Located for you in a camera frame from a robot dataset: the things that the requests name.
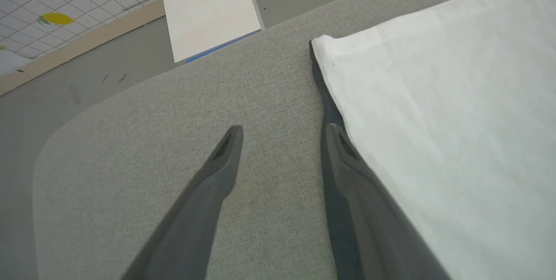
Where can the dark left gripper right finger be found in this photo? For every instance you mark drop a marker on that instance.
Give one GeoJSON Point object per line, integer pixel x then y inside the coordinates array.
{"type": "Point", "coordinates": [369, 228]}

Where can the blue tape strip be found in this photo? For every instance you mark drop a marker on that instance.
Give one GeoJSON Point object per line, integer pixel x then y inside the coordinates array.
{"type": "Point", "coordinates": [223, 45]}

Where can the grey fabric table pad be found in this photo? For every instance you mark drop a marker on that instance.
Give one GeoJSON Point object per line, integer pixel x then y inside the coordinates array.
{"type": "Point", "coordinates": [260, 93]}

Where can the yellow wall sticker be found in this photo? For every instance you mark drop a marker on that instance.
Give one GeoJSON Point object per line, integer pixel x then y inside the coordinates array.
{"type": "Point", "coordinates": [57, 18]}

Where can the white and black garment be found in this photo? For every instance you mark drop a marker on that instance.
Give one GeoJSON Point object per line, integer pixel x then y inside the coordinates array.
{"type": "Point", "coordinates": [456, 119]}

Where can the white box pedestal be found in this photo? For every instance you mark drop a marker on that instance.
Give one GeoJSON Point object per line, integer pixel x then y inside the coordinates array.
{"type": "Point", "coordinates": [208, 11]}

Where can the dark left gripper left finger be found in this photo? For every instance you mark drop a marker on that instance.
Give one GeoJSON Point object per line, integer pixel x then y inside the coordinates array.
{"type": "Point", "coordinates": [204, 202]}

